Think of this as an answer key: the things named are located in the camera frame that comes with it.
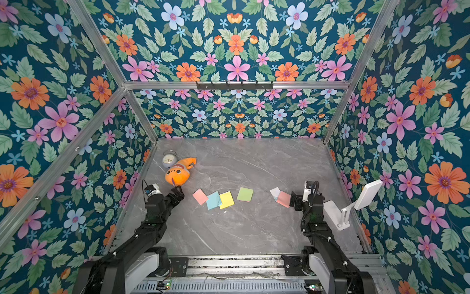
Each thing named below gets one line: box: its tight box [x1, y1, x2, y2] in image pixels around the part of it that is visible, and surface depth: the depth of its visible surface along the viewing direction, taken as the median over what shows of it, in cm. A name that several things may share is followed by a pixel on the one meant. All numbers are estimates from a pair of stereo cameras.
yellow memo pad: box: [219, 190, 235, 210], surface depth 95 cm
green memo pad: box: [236, 186, 254, 203], surface depth 96 cm
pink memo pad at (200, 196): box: [192, 188, 209, 206], surface depth 95 cm
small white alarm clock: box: [162, 148, 178, 169], surface depth 107 cm
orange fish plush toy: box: [165, 156, 198, 187], surface depth 95 cm
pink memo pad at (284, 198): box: [276, 190, 292, 209], surface depth 95 cm
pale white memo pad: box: [269, 186, 281, 198], surface depth 98 cm
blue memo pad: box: [206, 191, 222, 211], surface depth 94 cm
